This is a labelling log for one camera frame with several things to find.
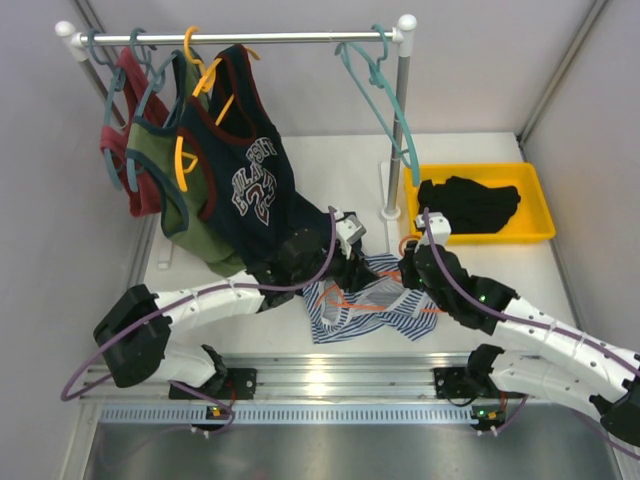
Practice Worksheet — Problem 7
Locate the orange plastic hanger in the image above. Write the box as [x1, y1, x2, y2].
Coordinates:
[313, 254, 440, 318]

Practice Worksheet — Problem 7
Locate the blue white striped tank top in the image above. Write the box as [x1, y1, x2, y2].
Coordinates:
[303, 280, 439, 344]

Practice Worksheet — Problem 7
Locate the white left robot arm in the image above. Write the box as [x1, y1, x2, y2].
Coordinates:
[93, 229, 377, 397]

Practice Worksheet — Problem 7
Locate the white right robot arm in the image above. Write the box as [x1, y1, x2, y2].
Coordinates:
[399, 241, 639, 446]

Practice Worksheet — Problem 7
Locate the navy basketball tank top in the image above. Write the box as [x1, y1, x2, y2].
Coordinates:
[178, 44, 331, 276]

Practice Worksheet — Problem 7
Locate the yellow plastic hanger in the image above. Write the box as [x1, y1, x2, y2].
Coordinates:
[174, 25, 261, 192]

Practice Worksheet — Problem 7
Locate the teal plastic hanger right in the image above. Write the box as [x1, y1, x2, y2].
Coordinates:
[334, 23, 422, 188]

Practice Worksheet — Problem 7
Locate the green tank top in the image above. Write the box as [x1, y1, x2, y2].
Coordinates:
[126, 50, 245, 277]

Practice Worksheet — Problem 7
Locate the teal hanger under green top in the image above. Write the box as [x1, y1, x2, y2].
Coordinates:
[125, 27, 179, 192]

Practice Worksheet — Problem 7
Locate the maroon tank top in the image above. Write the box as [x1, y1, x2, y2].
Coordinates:
[108, 47, 161, 217]

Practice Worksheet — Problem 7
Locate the teal hanger under maroon top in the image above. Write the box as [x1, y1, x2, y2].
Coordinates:
[87, 28, 126, 191]

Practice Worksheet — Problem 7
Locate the black folded garment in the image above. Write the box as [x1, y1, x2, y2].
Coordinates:
[417, 176, 521, 234]

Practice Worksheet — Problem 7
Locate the yellow plastic tray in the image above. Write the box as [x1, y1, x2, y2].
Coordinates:
[404, 162, 556, 245]

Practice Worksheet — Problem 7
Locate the silver white clothes rack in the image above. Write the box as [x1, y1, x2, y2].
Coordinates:
[55, 14, 419, 248]

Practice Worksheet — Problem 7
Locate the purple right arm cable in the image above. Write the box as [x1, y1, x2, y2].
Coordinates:
[422, 206, 640, 461]

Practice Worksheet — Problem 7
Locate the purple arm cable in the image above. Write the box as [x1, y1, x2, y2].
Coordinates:
[422, 206, 640, 461]
[60, 205, 338, 436]

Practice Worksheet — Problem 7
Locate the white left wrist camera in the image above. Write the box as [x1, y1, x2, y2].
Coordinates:
[330, 207, 366, 257]

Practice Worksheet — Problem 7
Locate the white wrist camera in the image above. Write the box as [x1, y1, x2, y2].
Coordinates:
[414, 212, 451, 245]
[330, 207, 366, 257]

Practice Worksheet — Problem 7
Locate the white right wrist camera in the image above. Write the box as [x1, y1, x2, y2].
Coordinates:
[414, 212, 451, 245]

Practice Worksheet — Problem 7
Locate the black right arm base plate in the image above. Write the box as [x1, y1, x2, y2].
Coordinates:
[433, 367, 501, 403]

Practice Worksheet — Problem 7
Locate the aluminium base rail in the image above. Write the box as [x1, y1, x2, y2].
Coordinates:
[79, 351, 521, 426]

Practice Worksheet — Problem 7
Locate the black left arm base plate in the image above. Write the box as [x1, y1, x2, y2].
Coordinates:
[193, 368, 257, 400]

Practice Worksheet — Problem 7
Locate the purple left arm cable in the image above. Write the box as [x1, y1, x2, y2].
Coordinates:
[60, 205, 338, 436]

